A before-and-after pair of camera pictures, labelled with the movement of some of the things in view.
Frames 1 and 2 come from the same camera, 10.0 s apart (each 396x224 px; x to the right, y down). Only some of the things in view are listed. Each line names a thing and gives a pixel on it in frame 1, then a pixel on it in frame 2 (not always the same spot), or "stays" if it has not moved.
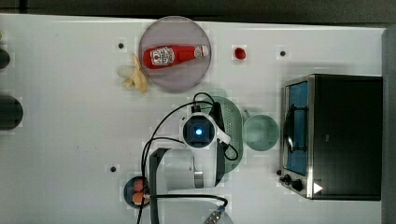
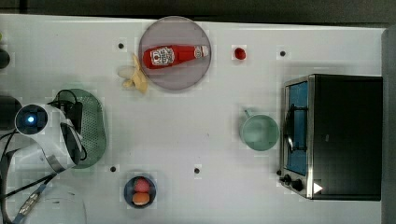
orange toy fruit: (137, 198) stays
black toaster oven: (332, 133) stays
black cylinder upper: (5, 59) stays
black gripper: (217, 115) to (75, 113)
